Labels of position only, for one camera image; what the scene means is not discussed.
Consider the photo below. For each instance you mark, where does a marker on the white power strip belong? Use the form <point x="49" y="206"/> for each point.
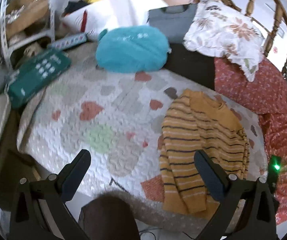
<point x="68" y="41"/>

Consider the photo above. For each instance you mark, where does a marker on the wooden chair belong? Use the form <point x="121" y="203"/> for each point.
<point x="276" y="22"/>

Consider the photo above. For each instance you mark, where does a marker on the red floral blanket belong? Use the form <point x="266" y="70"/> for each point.
<point x="263" y="90"/>

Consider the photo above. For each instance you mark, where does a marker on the white heart-print quilt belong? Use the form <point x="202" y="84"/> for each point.
<point x="96" y="105"/>

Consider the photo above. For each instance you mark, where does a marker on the grey fabric bag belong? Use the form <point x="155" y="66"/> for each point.
<point x="171" y="22"/>

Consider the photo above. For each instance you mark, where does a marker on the person's leg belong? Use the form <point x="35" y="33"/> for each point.
<point x="108" y="217"/>

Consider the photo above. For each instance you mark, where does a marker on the teal plush cushion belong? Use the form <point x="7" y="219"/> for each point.
<point x="131" y="50"/>

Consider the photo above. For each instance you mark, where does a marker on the dark cloth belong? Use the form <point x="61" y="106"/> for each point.
<point x="191" y="65"/>

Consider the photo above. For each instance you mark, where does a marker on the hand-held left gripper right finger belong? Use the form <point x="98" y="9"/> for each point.
<point x="208" y="177"/>

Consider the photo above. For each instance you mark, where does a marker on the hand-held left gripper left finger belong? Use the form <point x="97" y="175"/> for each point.
<point x="71" y="180"/>

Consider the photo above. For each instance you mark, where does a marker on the yellow striped sweater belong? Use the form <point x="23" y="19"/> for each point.
<point x="191" y="135"/>

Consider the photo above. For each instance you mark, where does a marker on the white floral cloth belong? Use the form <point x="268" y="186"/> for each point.
<point x="223" y="35"/>

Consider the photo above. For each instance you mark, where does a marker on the white printed pillow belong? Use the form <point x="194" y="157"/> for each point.
<point x="108" y="15"/>

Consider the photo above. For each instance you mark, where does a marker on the cardboard box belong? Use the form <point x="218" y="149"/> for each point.
<point x="31" y="12"/>

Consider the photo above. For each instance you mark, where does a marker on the white plastic shelf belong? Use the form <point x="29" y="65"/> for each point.
<point x="4" y="40"/>

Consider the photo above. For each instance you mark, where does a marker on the green printed box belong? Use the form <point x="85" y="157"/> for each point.
<point x="38" y="75"/>

